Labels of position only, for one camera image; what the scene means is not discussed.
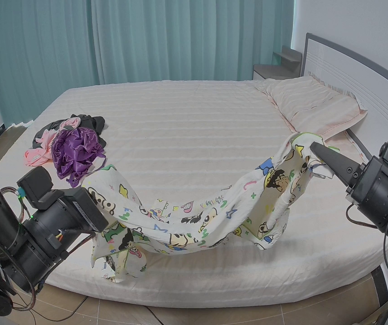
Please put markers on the blue-green curtain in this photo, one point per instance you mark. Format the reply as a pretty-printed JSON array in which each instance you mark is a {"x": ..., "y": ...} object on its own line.
[
  {"x": 44, "y": 46},
  {"x": 197, "y": 29}
]

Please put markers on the pink garment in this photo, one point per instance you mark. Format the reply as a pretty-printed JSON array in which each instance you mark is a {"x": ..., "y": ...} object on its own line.
[{"x": 36, "y": 156}]

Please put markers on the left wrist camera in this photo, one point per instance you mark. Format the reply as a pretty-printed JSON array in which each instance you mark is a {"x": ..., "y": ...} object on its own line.
[{"x": 34, "y": 185}]

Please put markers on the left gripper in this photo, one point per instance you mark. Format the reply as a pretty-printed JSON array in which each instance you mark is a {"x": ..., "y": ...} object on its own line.
[{"x": 65, "y": 218}]

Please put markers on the purple satin garment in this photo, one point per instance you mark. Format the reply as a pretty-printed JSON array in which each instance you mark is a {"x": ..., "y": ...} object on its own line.
[{"x": 75, "y": 147}]

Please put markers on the dark grey garment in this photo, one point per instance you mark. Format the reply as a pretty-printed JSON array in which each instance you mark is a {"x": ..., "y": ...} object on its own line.
[{"x": 97, "y": 124}]

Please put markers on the cream pillow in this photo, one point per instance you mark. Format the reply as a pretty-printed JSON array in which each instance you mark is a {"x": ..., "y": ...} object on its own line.
[{"x": 316, "y": 107}]

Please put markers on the grey bedside table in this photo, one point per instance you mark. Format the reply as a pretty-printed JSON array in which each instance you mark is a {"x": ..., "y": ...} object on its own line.
[{"x": 275, "y": 70}]

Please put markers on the bed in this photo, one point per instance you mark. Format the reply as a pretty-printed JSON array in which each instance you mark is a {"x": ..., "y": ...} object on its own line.
[{"x": 197, "y": 130}]

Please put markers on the white printed pyjama top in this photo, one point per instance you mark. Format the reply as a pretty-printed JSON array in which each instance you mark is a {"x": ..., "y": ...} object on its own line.
[{"x": 180, "y": 222}]

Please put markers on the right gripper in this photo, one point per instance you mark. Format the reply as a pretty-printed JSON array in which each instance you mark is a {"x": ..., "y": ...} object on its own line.
[{"x": 373, "y": 195}]

